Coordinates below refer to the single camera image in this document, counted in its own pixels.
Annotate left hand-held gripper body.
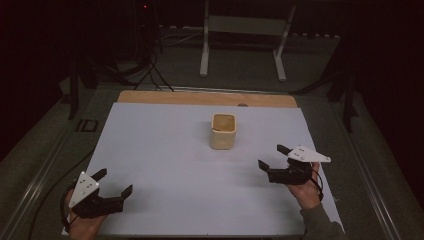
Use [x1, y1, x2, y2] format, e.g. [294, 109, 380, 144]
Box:
[68, 170, 125, 220]

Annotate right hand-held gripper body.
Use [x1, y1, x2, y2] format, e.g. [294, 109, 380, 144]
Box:
[267, 144, 332, 186]

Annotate cream square pen holder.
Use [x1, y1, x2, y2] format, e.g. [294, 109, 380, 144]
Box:
[209, 113, 238, 151]

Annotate person's right hand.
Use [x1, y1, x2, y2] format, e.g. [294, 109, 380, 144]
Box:
[287, 162, 324, 211]

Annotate person's left hand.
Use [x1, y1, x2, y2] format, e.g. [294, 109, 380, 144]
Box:
[64, 189, 108, 240]

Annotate white table mat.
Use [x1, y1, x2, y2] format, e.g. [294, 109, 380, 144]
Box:
[61, 101, 345, 238]

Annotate black tripod stand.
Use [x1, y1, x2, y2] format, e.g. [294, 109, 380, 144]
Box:
[66, 56, 101, 122]
[289, 33, 361, 134]

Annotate grey metal stand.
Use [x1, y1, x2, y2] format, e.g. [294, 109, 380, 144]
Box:
[199, 0, 298, 83]

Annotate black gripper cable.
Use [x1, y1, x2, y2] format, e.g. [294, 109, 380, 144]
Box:
[310, 169, 325, 203]
[27, 148, 96, 240]

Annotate black floor cables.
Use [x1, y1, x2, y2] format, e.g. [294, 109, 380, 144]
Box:
[99, 43, 175, 93]

